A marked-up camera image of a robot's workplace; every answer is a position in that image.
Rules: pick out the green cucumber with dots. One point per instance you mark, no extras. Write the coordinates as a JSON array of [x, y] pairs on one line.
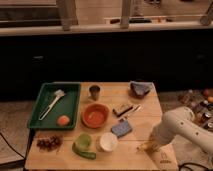
[[84, 154]]

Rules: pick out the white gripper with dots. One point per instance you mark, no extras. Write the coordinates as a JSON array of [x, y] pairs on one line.
[[160, 138]]

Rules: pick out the purple grapes bunch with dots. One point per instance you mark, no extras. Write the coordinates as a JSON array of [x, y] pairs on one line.
[[50, 143]]

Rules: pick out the white dish brush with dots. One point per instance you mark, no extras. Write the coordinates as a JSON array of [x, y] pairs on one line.
[[58, 94]]

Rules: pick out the blue sponge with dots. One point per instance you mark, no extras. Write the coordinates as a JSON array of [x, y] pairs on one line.
[[121, 129]]

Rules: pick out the green cup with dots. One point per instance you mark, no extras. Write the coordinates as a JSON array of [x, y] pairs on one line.
[[83, 142]]

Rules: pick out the red bowl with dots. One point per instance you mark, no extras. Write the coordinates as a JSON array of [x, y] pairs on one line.
[[95, 115]]

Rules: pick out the metal spoon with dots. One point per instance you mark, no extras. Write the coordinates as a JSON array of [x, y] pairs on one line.
[[138, 107]]

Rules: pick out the yellow banana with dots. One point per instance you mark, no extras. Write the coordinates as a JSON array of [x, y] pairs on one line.
[[146, 146]]

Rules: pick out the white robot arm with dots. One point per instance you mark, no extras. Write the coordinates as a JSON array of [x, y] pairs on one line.
[[178, 121]]

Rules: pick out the orange fruit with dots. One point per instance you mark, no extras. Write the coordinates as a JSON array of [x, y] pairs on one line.
[[63, 120]]

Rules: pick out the green plastic tray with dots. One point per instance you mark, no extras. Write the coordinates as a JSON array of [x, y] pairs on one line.
[[67, 105]]

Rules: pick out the metal cup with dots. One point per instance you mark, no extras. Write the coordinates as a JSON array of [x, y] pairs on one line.
[[94, 92]]

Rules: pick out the dark bowl with blue cloth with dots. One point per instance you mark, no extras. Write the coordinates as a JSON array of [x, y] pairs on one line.
[[139, 89]]

